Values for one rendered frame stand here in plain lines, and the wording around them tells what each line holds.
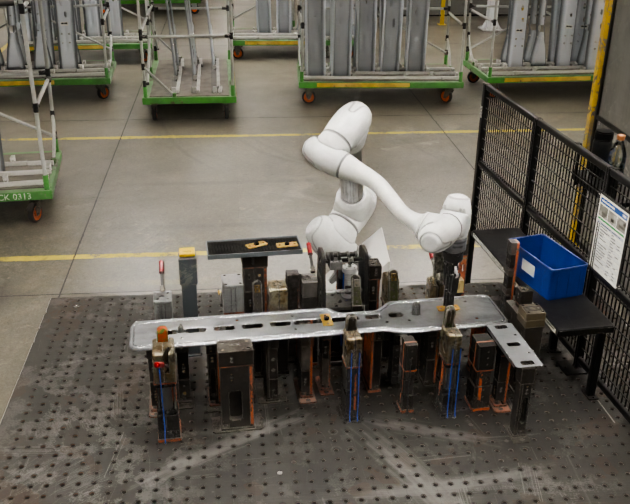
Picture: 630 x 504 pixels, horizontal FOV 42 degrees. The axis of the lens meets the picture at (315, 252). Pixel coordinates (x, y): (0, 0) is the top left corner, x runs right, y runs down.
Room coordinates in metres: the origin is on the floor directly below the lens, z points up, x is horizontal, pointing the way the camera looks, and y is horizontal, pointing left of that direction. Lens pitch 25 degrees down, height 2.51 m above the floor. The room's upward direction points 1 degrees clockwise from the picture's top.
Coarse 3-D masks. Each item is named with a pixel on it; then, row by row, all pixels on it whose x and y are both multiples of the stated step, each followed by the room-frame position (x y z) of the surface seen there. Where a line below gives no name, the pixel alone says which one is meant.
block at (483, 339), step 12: (480, 336) 2.55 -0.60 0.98; (480, 348) 2.48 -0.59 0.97; (492, 348) 2.49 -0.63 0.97; (480, 360) 2.48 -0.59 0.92; (492, 360) 2.49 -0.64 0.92; (480, 372) 2.49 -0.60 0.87; (468, 384) 2.54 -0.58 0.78; (480, 384) 2.49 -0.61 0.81; (468, 396) 2.53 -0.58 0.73; (480, 396) 2.49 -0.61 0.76; (480, 408) 2.48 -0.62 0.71
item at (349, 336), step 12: (348, 336) 2.43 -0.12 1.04; (360, 336) 2.43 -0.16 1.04; (348, 348) 2.41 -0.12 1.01; (360, 348) 2.42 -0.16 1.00; (348, 360) 2.41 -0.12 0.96; (360, 360) 2.42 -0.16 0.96; (348, 372) 2.42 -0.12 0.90; (348, 384) 2.42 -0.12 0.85; (348, 396) 2.42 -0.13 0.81; (348, 408) 2.42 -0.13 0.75; (348, 420) 2.41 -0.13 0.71; (360, 420) 2.41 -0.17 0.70
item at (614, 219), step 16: (608, 208) 2.73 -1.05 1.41; (624, 208) 2.63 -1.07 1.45; (608, 224) 2.71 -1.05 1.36; (624, 224) 2.62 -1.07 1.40; (592, 240) 2.80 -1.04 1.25; (608, 240) 2.69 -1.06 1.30; (624, 240) 2.60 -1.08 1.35; (592, 256) 2.78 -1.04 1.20; (608, 256) 2.68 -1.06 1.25; (608, 272) 2.66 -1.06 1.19
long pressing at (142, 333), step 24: (264, 312) 2.66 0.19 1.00; (288, 312) 2.67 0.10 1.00; (312, 312) 2.67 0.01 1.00; (336, 312) 2.67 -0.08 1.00; (360, 312) 2.67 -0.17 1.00; (384, 312) 2.68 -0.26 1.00; (408, 312) 2.68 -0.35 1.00; (432, 312) 2.69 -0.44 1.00; (456, 312) 2.69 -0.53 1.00; (480, 312) 2.69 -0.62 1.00; (144, 336) 2.49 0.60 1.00; (168, 336) 2.49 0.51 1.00; (192, 336) 2.49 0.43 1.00; (216, 336) 2.49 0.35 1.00; (240, 336) 2.50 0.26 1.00; (264, 336) 2.50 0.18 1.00; (288, 336) 2.50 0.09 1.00; (312, 336) 2.51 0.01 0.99
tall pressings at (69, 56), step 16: (32, 0) 9.90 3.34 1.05; (48, 0) 9.97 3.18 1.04; (64, 0) 9.69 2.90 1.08; (16, 16) 9.86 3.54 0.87; (32, 16) 9.92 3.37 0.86; (48, 16) 9.94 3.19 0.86; (64, 16) 9.67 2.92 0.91; (16, 32) 9.66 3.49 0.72; (48, 32) 9.88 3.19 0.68; (64, 32) 9.67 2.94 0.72; (16, 48) 9.58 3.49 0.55; (48, 48) 9.85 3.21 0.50; (64, 48) 9.65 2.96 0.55; (0, 64) 9.61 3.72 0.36; (16, 64) 9.56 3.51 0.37; (64, 64) 9.64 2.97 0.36
